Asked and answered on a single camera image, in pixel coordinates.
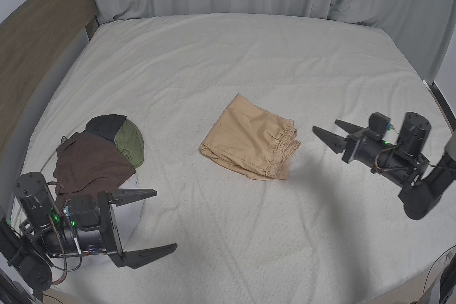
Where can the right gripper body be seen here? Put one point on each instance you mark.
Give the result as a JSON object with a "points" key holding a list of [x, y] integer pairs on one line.
{"points": [[361, 147]]}

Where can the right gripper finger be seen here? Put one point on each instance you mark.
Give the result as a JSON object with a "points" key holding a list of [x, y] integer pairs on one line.
{"points": [[327, 138], [347, 127]]}

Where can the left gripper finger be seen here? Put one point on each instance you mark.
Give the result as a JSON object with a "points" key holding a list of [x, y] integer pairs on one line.
{"points": [[131, 195], [149, 254]]}

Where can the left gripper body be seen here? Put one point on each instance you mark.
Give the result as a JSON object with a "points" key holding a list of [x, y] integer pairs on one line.
{"points": [[96, 231]]}

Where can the beige shorts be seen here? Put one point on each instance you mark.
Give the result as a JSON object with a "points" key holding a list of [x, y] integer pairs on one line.
{"points": [[245, 138]]}

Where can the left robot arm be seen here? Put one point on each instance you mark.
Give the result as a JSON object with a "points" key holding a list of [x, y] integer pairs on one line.
{"points": [[32, 245]]}

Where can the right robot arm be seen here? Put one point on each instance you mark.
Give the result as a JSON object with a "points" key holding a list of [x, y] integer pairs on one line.
{"points": [[420, 170]]}

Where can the bed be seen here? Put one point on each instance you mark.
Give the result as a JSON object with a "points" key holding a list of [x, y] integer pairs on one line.
{"points": [[231, 64]]}

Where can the white garment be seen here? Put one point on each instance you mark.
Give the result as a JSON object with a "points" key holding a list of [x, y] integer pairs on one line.
{"points": [[128, 217]]}

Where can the green garment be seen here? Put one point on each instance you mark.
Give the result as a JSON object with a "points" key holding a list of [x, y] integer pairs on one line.
{"points": [[130, 142]]}

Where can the brown garment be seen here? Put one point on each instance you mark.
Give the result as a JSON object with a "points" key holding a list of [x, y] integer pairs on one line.
{"points": [[89, 163]]}

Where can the black garment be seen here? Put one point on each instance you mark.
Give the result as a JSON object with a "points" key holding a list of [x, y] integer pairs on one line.
{"points": [[105, 126]]}

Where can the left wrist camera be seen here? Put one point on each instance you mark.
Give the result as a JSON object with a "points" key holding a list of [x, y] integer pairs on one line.
{"points": [[82, 211]]}

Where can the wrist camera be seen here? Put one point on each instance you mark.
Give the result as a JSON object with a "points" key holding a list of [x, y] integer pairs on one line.
{"points": [[82, 211], [379, 123]]}

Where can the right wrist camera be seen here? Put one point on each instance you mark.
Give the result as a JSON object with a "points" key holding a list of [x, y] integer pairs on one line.
{"points": [[379, 123]]}

